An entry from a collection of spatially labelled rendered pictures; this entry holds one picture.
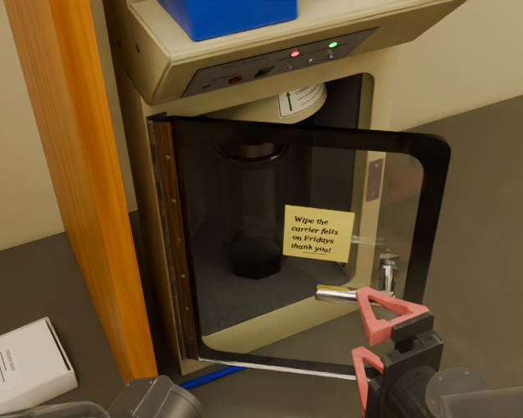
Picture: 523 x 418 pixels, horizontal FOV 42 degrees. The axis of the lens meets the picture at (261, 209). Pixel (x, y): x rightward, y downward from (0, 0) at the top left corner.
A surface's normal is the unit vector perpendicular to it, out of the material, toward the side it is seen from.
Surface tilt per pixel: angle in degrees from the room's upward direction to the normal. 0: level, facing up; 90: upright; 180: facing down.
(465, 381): 12
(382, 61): 90
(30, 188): 90
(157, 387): 58
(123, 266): 90
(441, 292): 0
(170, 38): 0
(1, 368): 0
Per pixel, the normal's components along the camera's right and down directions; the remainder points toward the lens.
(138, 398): -0.49, -0.80
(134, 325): 0.43, 0.57
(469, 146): -0.02, -0.77
